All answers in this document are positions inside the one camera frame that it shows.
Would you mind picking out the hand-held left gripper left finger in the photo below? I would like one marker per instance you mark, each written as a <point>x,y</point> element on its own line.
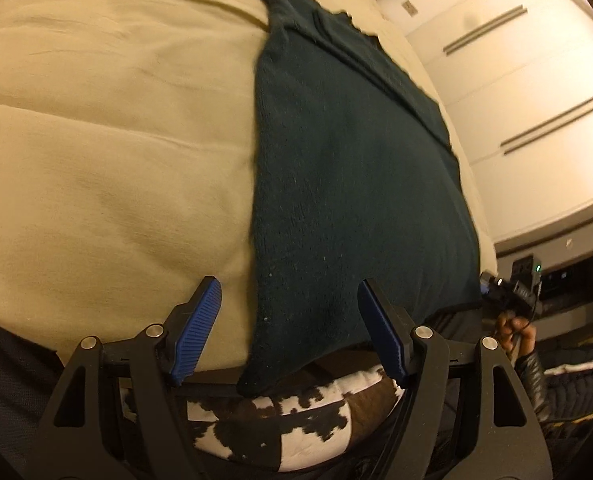
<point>196,330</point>

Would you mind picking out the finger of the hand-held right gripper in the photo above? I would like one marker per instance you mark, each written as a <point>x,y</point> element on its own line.
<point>489,284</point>

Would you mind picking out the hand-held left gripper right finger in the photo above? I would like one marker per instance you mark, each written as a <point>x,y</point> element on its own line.
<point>382,332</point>

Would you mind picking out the dark teal towel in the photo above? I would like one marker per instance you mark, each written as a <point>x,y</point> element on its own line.
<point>356,200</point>

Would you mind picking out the person's right forearm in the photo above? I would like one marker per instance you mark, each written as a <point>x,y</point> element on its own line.
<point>534,385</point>

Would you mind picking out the person's right hand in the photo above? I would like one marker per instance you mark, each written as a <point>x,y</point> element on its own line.
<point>511,332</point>

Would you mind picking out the dark low cabinet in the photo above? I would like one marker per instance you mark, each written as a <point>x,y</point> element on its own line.
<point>576,290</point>

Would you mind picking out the cow print pants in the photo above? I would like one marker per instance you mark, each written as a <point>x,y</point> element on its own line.
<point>296,425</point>

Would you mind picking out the bed with beige sheet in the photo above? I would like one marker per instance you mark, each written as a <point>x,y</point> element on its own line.
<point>106,160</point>

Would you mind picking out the white wardrobe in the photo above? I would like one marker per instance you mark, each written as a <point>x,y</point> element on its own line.
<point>521,85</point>

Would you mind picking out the brass wall socket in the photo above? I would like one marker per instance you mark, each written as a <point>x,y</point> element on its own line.
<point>407,7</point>

